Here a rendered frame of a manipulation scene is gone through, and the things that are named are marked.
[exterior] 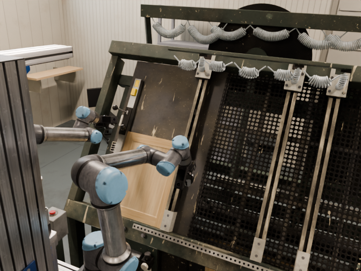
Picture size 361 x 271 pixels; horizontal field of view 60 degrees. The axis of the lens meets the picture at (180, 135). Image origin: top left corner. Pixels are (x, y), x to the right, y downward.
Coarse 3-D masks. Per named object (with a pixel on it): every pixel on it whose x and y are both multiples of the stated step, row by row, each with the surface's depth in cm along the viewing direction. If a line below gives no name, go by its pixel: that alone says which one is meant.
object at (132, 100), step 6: (138, 90) 224; (132, 96) 224; (138, 96) 226; (132, 102) 223; (132, 114) 223; (126, 132) 220; (120, 138) 219; (120, 144) 218; (114, 150) 219; (120, 150) 218
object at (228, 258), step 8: (136, 224) 201; (152, 232) 196; (160, 232) 195; (176, 240) 190; (184, 240) 189; (192, 248) 186; (200, 248) 185; (208, 248) 184; (216, 256) 181; (224, 256) 180; (232, 256) 179; (240, 264) 176; (248, 264) 175
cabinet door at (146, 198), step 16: (128, 144) 219; (144, 144) 216; (160, 144) 211; (128, 176) 214; (144, 176) 210; (160, 176) 207; (128, 192) 211; (144, 192) 208; (160, 192) 204; (128, 208) 209; (144, 208) 205; (160, 208) 202; (160, 224) 199
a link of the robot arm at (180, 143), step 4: (176, 136) 145; (180, 136) 144; (172, 140) 144; (176, 140) 143; (180, 140) 143; (184, 140) 142; (172, 144) 143; (176, 144) 141; (180, 144) 141; (184, 144) 141; (188, 144) 144; (172, 148) 143; (176, 148) 142; (180, 148) 142; (184, 148) 142; (188, 148) 145; (180, 152) 142; (184, 152) 143; (188, 152) 146; (184, 156) 146; (188, 156) 148; (184, 160) 148
